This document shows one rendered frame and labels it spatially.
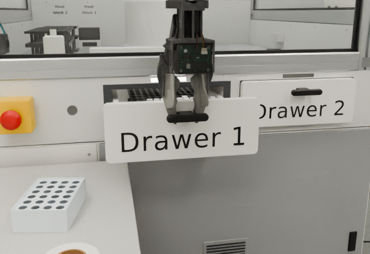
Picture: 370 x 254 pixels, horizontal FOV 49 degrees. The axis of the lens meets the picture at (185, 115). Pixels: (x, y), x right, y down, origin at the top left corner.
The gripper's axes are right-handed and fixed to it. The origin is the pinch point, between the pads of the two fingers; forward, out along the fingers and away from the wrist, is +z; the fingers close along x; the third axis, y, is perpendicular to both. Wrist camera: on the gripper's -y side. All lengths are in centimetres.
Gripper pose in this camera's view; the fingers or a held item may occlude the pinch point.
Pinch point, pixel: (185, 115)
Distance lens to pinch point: 74.1
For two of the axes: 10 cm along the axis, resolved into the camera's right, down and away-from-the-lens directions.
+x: 9.8, -0.5, 1.8
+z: 0.0, 9.7, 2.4
